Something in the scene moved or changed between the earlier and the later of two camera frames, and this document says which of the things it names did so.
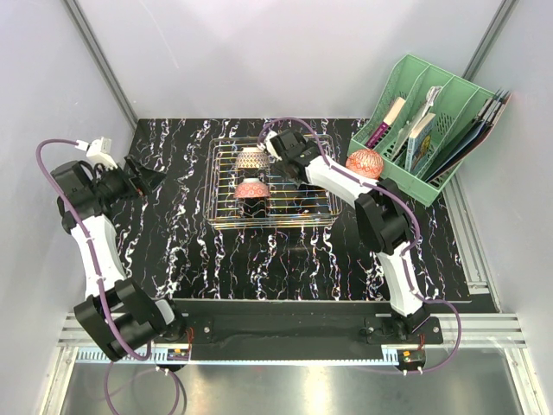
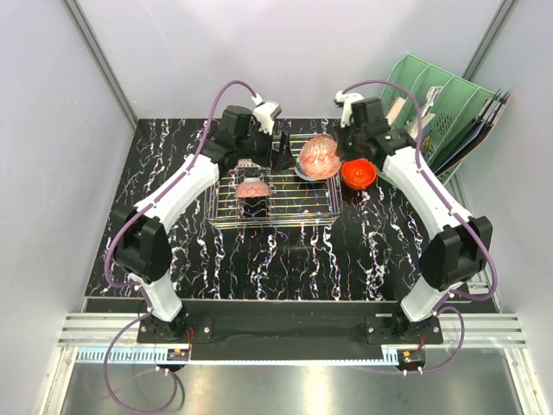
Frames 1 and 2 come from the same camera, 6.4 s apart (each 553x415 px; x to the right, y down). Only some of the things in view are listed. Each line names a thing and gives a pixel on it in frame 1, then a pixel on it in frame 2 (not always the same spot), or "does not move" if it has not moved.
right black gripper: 304,141 → 343,152
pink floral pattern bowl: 251,188 does not move
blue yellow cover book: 418,144 does not move
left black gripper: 143,181 → 281,160
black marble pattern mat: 231,220 does not move
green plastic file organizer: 417,123 does not move
